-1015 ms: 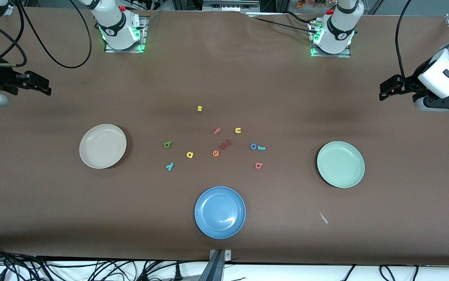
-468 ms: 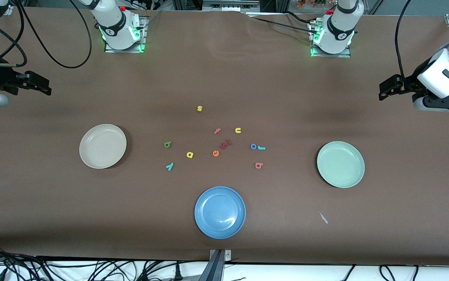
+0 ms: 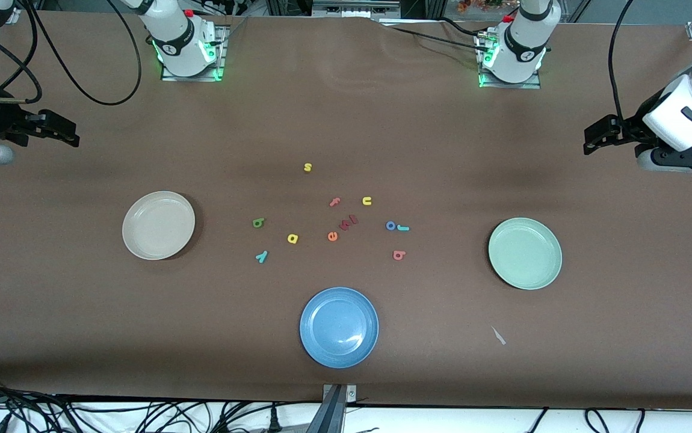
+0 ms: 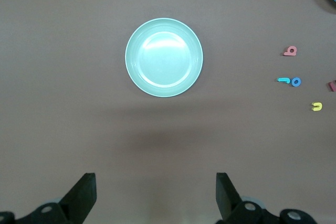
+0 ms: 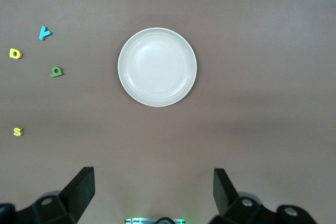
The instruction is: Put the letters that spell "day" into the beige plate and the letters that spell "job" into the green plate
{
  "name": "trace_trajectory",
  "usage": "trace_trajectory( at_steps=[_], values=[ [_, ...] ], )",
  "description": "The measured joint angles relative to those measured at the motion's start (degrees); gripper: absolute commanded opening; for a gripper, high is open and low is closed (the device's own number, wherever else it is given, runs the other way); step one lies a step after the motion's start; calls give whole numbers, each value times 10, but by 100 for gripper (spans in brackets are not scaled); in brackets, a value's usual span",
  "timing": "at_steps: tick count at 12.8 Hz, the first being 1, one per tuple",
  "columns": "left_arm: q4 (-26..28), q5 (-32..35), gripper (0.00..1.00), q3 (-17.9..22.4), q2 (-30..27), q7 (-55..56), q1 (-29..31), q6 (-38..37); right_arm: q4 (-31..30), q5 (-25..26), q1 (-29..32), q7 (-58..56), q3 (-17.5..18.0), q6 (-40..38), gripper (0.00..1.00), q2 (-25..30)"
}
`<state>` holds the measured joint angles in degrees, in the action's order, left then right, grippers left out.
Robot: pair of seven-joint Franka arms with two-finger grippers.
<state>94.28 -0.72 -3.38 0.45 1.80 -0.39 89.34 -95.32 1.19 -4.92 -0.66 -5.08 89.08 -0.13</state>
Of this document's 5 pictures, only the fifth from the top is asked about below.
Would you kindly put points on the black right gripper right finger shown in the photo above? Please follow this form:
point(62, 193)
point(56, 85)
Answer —
point(236, 208)

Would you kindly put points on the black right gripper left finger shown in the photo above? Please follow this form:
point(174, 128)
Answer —
point(65, 203)

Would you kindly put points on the green foam letter a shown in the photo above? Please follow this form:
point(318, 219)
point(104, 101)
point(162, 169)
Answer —
point(56, 74)

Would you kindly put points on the yellow foam letter a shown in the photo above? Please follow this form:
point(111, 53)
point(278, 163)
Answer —
point(11, 53)

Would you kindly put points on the teal foam letter y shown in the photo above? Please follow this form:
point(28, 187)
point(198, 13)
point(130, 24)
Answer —
point(43, 34)

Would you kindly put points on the yellow foam letter s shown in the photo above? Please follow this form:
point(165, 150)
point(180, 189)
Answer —
point(18, 131)

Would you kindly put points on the brown table cover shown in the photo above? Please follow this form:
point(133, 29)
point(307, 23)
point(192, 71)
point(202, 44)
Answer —
point(262, 51)

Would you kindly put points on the beige round plate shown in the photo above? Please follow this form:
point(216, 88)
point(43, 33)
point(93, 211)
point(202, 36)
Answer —
point(157, 66)

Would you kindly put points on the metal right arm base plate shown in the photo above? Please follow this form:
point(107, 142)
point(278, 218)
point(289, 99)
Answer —
point(136, 221)

